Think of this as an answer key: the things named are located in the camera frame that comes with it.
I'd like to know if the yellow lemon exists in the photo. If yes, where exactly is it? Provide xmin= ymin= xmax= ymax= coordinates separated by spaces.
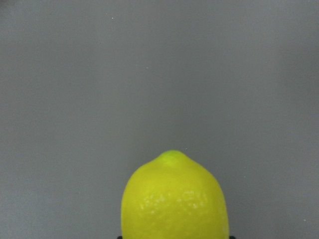
xmin=121 ymin=150 xmax=230 ymax=239

